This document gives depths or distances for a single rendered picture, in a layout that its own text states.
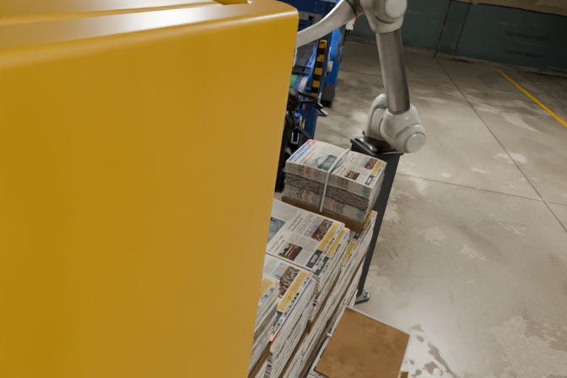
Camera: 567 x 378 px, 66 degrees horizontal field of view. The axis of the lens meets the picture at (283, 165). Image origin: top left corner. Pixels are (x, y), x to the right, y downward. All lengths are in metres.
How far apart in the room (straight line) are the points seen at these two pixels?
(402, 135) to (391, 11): 0.55
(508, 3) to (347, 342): 10.17
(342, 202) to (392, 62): 0.61
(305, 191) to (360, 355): 0.67
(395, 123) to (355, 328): 0.89
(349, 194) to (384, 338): 0.56
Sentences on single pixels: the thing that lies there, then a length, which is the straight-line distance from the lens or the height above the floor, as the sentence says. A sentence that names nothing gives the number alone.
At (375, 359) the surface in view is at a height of 0.60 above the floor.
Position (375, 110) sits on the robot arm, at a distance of 2.22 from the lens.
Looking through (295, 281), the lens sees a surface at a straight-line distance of 1.22.
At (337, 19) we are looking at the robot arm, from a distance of 1.96.
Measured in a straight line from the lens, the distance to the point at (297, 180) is 1.87.
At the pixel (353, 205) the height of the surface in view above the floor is 0.96.
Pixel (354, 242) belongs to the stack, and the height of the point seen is 0.83.
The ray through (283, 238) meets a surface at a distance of 1.36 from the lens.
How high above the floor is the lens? 1.86
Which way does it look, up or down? 26 degrees down
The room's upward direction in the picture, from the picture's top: 8 degrees clockwise
